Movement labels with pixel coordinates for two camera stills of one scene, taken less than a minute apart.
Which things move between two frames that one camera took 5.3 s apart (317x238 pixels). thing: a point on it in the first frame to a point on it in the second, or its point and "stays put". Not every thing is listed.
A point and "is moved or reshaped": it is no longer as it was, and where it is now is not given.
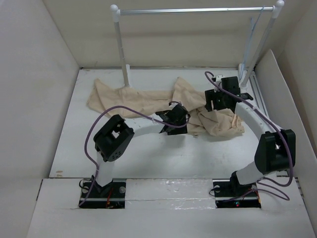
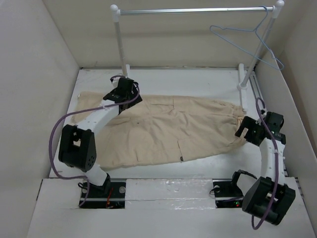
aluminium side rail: x=257 y=94 stays put
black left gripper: x=180 y=131 to x=133 y=102
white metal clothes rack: x=244 y=76 stays put
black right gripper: x=210 y=94 to x=249 y=123
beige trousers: x=116 y=101 is moved or reshaped
